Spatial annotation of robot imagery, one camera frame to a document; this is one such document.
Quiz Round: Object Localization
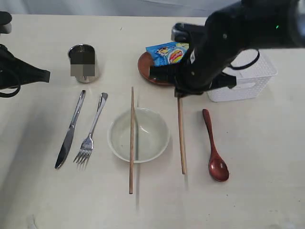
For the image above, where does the pale green ceramic bowl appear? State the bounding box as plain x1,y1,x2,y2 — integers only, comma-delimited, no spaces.
107,107,170,163

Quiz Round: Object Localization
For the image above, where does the shiny stainless steel cup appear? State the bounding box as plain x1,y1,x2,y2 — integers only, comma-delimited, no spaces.
67,44,101,83

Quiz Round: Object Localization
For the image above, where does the white woven plastic basket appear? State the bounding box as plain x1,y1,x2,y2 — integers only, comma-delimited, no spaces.
207,50,277,102

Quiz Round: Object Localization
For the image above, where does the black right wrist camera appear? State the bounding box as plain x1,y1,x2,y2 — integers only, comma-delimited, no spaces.
171,22,205,44

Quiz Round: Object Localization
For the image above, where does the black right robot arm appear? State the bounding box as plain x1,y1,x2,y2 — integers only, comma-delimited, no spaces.
149,0,305,97

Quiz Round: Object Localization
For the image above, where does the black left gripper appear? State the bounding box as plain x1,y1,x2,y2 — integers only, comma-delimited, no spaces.
0,44,51,89

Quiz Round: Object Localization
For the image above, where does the short metal spoon handle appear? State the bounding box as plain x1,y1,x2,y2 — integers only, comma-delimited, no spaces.
73,93,108,165

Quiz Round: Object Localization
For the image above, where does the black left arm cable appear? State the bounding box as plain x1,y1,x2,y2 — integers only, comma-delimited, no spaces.
0,84,21,98

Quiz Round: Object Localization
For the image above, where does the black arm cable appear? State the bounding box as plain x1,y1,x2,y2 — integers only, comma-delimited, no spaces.
228,49,261,71
0,84,21,98

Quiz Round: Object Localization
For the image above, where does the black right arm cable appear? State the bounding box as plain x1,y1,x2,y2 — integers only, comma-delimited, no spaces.
228,49,261,71

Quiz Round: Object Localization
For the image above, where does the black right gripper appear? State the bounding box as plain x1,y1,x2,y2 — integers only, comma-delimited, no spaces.
149,44,237,97

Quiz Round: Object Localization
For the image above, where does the blue snack packet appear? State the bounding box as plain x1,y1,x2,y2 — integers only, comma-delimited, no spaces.
146,42,189,66

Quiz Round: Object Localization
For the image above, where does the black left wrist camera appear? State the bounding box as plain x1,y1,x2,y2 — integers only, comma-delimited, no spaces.
0,11,12,34

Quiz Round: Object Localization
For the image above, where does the reddish brown wooden spoon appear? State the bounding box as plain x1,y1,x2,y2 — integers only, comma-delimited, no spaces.
202,109,229,182

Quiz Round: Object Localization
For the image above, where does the brown wooden plate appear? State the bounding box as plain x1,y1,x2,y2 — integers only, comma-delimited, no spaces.
138,52,179,87

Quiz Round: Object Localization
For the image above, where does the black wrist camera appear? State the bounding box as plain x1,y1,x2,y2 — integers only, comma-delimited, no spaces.
0,11,12,34
171,22,205,44

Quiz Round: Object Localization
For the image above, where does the dark wooden chopstick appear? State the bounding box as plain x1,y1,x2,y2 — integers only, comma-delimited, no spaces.
129,87,134,194

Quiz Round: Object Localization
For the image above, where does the light wooden chopstick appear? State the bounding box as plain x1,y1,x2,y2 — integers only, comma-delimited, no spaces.
177,97,186,175

